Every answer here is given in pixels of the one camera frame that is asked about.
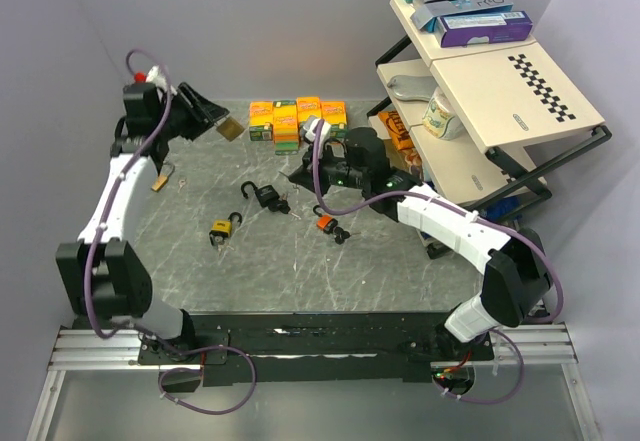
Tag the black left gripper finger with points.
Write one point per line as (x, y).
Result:
(199, 105)
(201, 125)

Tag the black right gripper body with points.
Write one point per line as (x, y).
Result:
(336, 171)

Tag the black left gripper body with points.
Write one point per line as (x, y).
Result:
(182, 119)

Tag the large brass padlock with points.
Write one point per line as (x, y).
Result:
(229, 128)

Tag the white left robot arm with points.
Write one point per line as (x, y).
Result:
(105, 280)

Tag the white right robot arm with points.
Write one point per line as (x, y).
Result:
(516, 274)

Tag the black padlock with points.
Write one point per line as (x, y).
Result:
(268, 198)

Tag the orange padlock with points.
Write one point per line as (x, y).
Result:
(331, 227)

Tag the orange sponge pack stack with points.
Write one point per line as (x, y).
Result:
(279, 122)

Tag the orange snack bag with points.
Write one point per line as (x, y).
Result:
(402, 143)

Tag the yellow padlock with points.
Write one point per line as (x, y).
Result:
(222, 230)

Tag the silver foil pouch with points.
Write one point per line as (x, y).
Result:
(412, 88)

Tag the cream tiered shelf rack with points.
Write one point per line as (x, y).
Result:
(524, 118)

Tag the blue bag under shelf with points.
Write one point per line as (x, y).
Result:
(500, 208)

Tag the purple toothpaste box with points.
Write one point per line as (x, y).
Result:
(483, 28)

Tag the grey R.O.C.S. toothpaste box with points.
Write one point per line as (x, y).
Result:
(426, 12)

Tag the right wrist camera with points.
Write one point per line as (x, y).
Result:
(315, 128)

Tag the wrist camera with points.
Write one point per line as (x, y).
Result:
(155, 76)
(315, 128)

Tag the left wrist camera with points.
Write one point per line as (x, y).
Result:
(155, 76)

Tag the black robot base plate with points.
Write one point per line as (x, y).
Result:
(268, 347)

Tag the aluminium rail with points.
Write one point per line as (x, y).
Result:
(97, 390)

